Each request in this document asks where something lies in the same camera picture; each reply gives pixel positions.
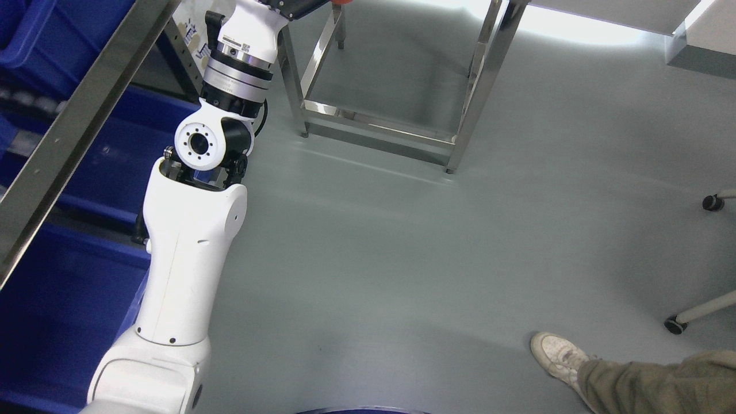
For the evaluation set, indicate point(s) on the chair caster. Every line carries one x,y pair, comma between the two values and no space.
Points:
716,202
677,324

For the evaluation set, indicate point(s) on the steel shelf front rail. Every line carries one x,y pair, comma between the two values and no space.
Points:
30,198

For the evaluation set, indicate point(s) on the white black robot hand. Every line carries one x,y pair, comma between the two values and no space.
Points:
295,9

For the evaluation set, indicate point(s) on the stainless steel table frame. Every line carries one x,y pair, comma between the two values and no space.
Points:
407,78

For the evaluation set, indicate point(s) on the white sneaker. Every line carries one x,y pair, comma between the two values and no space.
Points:
560,358

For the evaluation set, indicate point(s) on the khaki trouser leg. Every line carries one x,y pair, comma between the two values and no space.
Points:
702,383

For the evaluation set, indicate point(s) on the chair caster lower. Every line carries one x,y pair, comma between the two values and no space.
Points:
677,324

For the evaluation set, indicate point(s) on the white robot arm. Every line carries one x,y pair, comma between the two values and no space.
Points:
194,206

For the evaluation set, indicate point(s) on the large blue bin upper left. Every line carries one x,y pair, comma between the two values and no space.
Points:
48,46

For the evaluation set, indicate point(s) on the chair caster upper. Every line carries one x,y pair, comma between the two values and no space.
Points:
716,202

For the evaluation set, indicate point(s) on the blue bin far left lower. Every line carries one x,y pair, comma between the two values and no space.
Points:
70,297

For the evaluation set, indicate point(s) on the grey white cabinet corner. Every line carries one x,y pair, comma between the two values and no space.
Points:
705,41

